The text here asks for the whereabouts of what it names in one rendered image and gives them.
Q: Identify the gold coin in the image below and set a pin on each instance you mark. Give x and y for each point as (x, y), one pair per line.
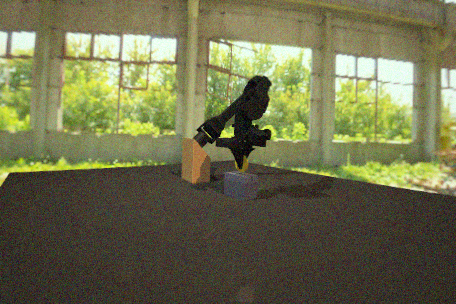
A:
(245, 165)

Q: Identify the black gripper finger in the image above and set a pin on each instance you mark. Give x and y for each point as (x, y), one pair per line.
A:
(238, 155)
(247, 152)

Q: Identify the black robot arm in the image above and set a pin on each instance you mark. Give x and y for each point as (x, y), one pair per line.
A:
(250, 105)

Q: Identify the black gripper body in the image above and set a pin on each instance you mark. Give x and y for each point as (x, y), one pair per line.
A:
(233, 142)

